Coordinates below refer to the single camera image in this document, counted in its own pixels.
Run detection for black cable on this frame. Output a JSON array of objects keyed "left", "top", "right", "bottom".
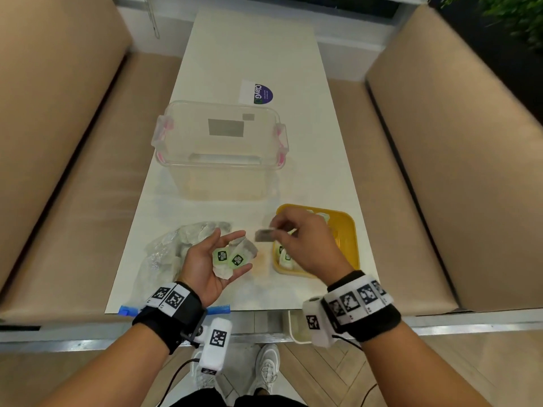
[
  {"left": 158, "top": 358, "right": 201, "bottom": 407},
  {"left": 332, "top": 333, "right": 379, "bottom": 397}
]

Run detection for black left wristband with markers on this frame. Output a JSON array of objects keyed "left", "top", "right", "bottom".
[{"left": 132, "top": 282, "right": 208, "bottom": 356}]

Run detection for clear plastic bag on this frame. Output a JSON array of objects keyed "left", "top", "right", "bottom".
[{"left": 132, "top": 221, "right": 233, "bottom": 306}]

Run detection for yellow plastic tray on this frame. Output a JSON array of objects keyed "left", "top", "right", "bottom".
[{"left": 272, "top": 203, "right": 361, "bottom": 279}]

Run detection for person's right hand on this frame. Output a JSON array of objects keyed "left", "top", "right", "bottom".
[{"left": 270, "top": 207, "right": 355, "bottom": 287}]

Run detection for black right wristband with markers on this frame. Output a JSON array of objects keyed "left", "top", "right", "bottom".
[{"left": 324, "top": 270, "right": 402, "bottom": 343}]

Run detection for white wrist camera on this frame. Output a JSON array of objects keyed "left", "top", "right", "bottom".
[
  {"left": 301, "top": 297, "right": 341, "bottom": 348},
  {"left": 198, "top": 317, "right": 234, "bottom": 376}
]

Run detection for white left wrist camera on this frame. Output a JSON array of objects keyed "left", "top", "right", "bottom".
[{"left": 198, "top": 317, "right": 234, "bottom": 376}]

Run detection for pile of sachets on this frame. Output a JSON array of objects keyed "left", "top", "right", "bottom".
[{"left": 275, "top": 211, "right": 340, "bottom": 270}]

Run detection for black wristband with markers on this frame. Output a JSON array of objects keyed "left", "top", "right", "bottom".
[
  {"left": 324, "top": 270, "right": 402, "bottom": 343},
  {"left": 132, "top": 282, "right": 208, "bottom": 356}
]

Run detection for green plant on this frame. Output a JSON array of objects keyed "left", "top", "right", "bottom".
[{"left": 440, "top": 0, "right": 543, "bottom": 51}]

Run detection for person's right forearm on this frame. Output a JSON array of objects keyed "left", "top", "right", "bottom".
[{"left": 361, "top": 321, "right": 495, "bottom": 407}]

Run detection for person's left hand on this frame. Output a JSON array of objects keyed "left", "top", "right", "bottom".
[{"left": 178, "top": 227, "right": 258, "bottom": 308}]

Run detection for beige padded bench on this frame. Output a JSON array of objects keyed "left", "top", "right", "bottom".
[
  {"left": 327, "top": 4, "right": 543, "bottom": 317},
  {"left": 0, "top": 0, "right": 184, "bottom": 324}
]

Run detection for black shorts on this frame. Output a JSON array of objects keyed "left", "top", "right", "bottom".
[{"left": 169, "top": 386, "right": 307, "bottom": 407}]

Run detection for white and purple sticker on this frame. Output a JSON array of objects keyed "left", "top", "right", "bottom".
[{"left": 238, "top": 80, "right": 274, "bottom": 105}]

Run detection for white right shoe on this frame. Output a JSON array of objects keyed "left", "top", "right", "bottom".
[{"left": 248, "top": 343, "right": 281, "bottom": 397}]

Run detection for white left shoe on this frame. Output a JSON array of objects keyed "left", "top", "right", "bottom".
[{"left": 188, "top": 349, "right": 222, "bottom": 391}]

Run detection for clear plastic storage box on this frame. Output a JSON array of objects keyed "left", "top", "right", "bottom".
[{"left": 151, "top": 100, "right": 289, "bottom": 201}]

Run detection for white shoe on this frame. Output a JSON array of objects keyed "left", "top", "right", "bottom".
[
  {"left": 188, "top": 349, "right": 222, "bottom": 391},
  {"left": 248, "top": 343, "right": 281, "bottom": 397}
]

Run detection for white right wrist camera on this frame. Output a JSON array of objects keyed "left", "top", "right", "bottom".
[{"left": 301, "top": 297, "right": 341, "bottom": 348}]

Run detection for person's left forearm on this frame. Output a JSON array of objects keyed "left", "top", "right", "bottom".
[{"left": 40, "top": 324, "right": 204, "bottom": 407}]

